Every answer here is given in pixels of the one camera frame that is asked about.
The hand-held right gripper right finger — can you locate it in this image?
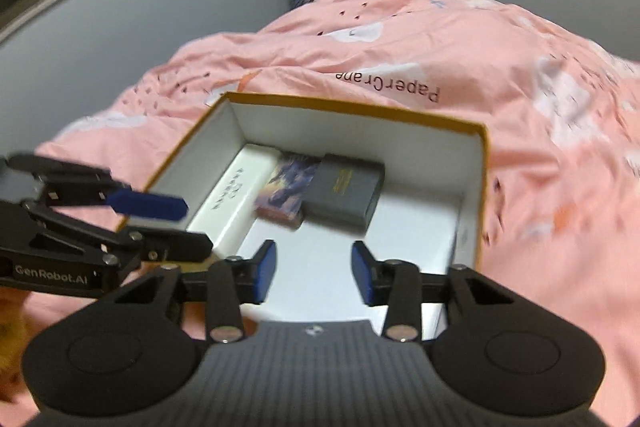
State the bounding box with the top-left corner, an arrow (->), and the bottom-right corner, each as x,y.
351,241 -> 516,342

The purple illustrated box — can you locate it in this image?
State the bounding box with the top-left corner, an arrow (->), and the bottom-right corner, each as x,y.
254,152 -> 321,228

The long white box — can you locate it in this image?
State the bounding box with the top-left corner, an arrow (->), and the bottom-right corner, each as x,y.
186,144 -> 281,253

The dark grey box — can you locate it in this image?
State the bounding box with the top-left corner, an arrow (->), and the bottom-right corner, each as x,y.
300,153 -> 387,235

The person's left forearm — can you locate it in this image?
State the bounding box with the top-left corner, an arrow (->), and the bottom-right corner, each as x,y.
0,294 -> 31,403

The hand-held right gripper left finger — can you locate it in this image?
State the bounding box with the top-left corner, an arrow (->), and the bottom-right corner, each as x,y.
114,239 -> 277,344

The pink printed blanket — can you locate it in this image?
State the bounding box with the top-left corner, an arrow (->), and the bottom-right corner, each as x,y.
30,0 -> 640,427

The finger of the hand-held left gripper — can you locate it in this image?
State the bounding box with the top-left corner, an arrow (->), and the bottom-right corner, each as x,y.
125,229 -> 214,264
39,179 -> 189,224

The orange cardboard box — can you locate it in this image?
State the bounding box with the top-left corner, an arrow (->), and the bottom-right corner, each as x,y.
115,91 -> 490,343

